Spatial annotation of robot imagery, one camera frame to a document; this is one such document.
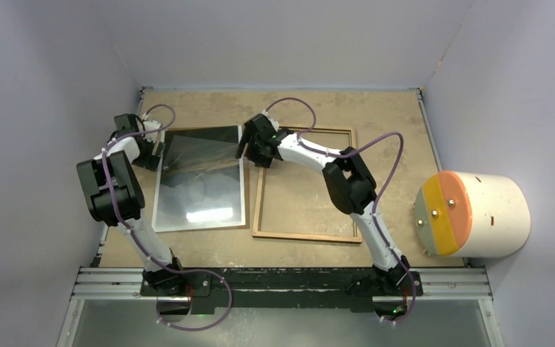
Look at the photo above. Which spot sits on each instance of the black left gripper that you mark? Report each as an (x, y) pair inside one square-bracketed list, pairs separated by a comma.
[(149, 163)]

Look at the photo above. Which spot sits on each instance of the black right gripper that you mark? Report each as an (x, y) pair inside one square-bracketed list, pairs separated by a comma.
[(262, 161)]

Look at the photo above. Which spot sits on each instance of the black wooden picture frame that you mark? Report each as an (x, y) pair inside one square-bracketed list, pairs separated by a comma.
[(292, 203)]

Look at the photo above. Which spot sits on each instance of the grey landscape photo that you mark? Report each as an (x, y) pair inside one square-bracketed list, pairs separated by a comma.
[(201, 187)]

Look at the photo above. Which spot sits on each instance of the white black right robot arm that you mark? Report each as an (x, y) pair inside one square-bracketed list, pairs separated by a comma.
[(349, 182)]

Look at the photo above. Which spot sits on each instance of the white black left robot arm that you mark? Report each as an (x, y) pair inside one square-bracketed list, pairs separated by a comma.
[(114, 196)]

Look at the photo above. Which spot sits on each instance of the white cylinder with orange lid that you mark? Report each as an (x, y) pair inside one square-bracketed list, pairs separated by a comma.
[(461, 214)]

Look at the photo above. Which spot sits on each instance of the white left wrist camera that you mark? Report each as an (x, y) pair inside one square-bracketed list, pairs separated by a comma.
[(151, 129)]

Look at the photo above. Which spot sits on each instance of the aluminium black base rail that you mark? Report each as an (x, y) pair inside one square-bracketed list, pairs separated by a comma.
[(358, 289)]

